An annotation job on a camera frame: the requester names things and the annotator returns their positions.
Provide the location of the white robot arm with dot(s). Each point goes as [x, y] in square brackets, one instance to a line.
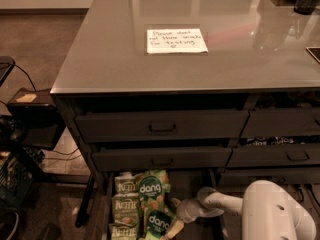
[267, 211]

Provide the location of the front kettle chip bag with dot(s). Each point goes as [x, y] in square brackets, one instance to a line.
[123, 232]

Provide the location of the bottom right drawer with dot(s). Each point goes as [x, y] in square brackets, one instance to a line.
[303, 175]

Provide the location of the white handwritten paper note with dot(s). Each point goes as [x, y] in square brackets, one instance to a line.
[175, 41]

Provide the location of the black box with label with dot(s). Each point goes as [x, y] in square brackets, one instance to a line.
[40, 116]

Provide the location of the top left drawer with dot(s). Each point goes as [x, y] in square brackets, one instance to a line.
[161, 125]

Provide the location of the open bottom left drawer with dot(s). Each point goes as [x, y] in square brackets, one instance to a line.
[184, 185]

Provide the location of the top right drawer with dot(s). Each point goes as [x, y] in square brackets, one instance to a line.
[283, 122]

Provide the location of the middle left drawer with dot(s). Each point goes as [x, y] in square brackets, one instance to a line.
[160, 158]

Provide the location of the rear kettle chip bag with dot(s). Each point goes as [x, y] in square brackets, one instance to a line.
[125, 183]

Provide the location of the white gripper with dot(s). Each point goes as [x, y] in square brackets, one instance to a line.
[187, 209]

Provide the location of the middle kettle chip bag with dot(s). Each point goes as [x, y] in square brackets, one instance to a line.
[125, 209]

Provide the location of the kettle chip bag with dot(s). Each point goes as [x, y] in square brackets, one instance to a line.
[125, 183]
[125, 209]
[123, 232]

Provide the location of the middle right drawer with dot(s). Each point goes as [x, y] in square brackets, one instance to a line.
[275, 156]

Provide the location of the dark snack bags in drawer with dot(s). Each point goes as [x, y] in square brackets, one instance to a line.
[280, 140]

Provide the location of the dark cabinet with glass top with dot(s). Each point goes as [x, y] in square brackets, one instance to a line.
[258, 58]

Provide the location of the green dang chip bag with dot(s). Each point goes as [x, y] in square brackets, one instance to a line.
[152, 186]
[157, 219]

